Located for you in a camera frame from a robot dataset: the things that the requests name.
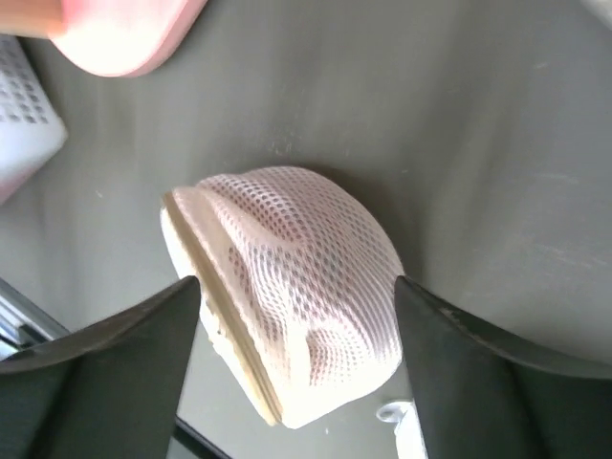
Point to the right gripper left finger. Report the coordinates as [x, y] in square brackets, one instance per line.
[110, 390]

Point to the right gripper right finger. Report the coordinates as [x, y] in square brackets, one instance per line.
[483, 392]

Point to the beige trim mesh laundry bag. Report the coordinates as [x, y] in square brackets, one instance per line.
[297, 283]

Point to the grey trim mesh laundry bag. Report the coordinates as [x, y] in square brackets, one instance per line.
[409, 440]

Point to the white plastic perforated basket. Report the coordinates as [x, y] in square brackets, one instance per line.
[31, 130]

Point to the pink two-tier shelf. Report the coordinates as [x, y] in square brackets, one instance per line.
[106, 38]

